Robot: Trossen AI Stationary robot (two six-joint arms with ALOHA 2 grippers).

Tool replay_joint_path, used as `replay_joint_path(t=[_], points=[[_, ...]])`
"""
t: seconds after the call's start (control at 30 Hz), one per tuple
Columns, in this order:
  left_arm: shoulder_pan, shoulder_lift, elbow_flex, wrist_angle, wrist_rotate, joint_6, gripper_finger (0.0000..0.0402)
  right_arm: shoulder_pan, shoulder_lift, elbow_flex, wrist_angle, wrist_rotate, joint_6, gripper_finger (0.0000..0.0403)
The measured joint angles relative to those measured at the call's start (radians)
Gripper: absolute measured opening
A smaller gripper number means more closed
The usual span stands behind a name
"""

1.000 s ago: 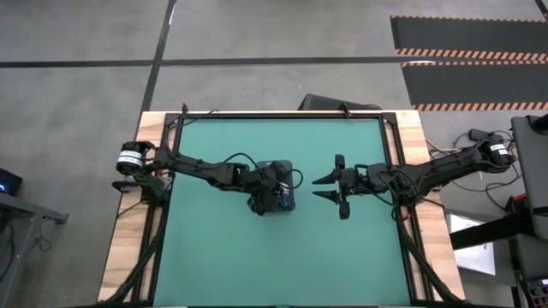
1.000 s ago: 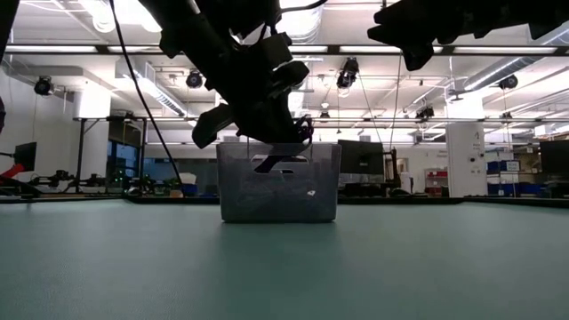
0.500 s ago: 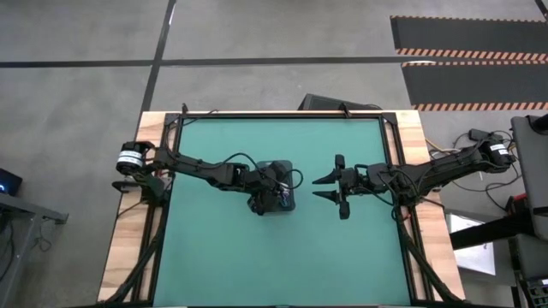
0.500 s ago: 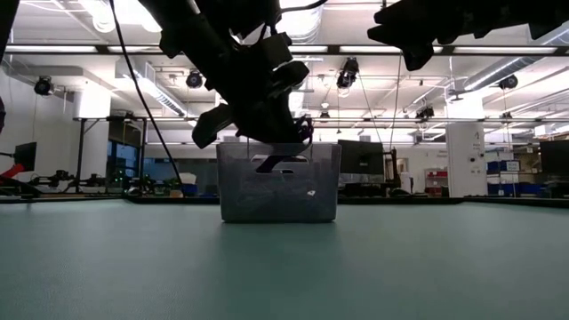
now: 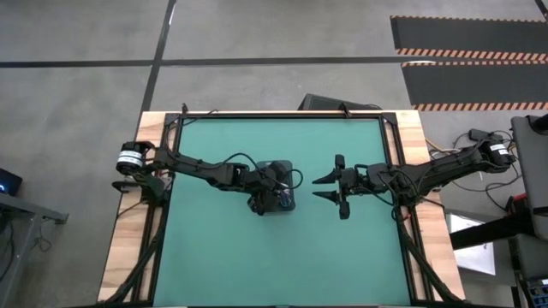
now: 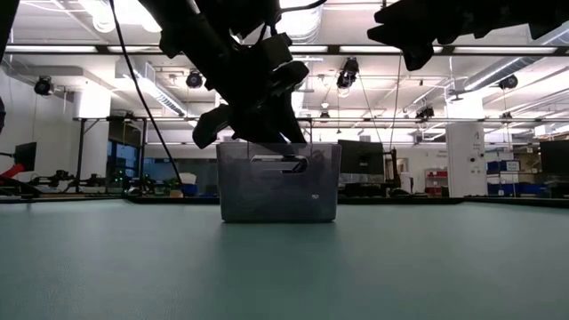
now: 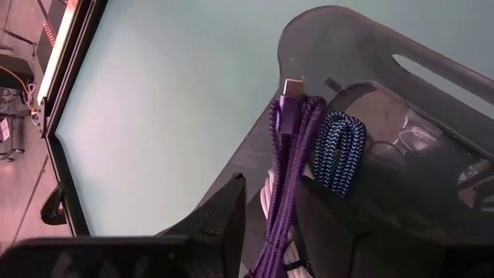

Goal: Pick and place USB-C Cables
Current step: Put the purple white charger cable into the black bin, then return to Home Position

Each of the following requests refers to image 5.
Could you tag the black hazard-striped floor mat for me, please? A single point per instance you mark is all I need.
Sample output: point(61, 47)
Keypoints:
point(475, 85)
point(471, 34)

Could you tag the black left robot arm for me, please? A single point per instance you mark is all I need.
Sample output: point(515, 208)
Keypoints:
point(192, 164)

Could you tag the grey metal cart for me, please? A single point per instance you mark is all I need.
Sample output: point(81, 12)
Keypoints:
point(533, 171)

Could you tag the white paper sheet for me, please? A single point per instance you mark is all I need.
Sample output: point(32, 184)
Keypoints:
point(473, 252)

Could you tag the grey side desk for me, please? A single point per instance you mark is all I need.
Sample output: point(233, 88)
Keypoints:
point(25, 214)

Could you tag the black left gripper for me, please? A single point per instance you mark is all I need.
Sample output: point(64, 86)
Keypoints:
point(265, 184)

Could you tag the black aluminium table frame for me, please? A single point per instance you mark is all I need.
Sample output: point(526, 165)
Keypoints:
point(278, 115)

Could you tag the black device with blue light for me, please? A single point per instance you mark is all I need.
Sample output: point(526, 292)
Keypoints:
point(8, 181)

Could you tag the black floor bar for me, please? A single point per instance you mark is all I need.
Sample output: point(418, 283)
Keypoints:
point(488, 231)

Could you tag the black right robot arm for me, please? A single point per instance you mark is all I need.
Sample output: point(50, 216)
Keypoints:
point(445, 167)

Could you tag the black power adapter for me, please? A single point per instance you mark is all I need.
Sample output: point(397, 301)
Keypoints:
point(477, 134)

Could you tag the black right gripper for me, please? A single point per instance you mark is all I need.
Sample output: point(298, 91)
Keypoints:
point(357, 179)

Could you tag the black plastic tray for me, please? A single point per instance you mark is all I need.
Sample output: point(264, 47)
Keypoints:
point(277, 209)

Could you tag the black monitor behind table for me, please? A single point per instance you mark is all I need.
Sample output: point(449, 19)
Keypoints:
point(321, 102)

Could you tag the green table mat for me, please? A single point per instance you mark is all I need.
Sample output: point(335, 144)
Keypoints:
point(257, 265)

